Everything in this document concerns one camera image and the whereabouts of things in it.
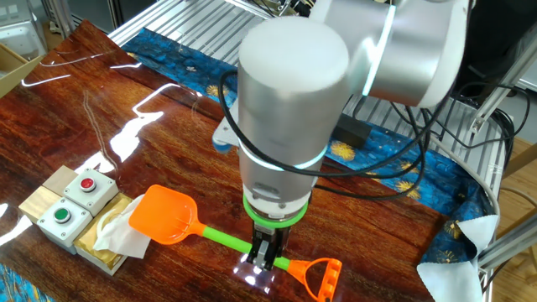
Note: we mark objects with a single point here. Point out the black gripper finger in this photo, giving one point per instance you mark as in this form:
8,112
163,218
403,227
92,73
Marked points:
260,255
279,253

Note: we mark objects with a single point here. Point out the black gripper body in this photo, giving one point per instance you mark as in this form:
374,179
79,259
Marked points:
270,235

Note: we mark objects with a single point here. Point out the orange green toy shovel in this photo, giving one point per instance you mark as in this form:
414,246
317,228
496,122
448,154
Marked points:
163,214

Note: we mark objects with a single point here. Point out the white tissue sheet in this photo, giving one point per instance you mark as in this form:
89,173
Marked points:
117,239

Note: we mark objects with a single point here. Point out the gold tissue pack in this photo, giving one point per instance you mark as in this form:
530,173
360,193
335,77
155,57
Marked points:
90,243

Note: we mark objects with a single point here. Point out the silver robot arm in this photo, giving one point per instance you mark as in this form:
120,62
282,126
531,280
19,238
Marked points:
289,105

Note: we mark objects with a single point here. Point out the glossy wood grain mat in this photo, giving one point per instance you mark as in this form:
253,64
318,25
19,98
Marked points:
377,235

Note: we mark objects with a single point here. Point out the black foam block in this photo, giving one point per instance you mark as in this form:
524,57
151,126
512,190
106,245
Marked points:
352,130

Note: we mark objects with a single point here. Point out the white red button box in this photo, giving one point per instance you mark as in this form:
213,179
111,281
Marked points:
98,197

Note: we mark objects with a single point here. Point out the blue starry tablecloth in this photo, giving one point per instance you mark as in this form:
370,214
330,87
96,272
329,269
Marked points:
440,184

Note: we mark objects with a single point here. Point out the white green button box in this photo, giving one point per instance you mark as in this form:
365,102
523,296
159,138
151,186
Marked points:
75,228

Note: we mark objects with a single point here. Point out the light wooden block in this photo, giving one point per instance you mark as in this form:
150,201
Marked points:
38,203
58,180

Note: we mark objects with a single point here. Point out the aluminium profile bar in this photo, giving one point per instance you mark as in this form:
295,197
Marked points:
512,247

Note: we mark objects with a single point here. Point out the black office chair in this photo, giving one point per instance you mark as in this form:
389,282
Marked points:
495,42

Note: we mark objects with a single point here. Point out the brown cardboard box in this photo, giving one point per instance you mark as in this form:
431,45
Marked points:
17,71

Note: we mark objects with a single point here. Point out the grey metal box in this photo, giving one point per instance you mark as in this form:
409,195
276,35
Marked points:
21,38

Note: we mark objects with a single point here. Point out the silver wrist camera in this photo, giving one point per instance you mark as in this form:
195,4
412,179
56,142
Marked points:
226,134

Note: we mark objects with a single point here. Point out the aluminium slatted table frame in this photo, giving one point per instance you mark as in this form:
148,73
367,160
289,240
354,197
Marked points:
136,25

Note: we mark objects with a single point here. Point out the aluminium profile post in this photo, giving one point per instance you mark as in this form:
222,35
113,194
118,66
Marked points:
65,19
503,79

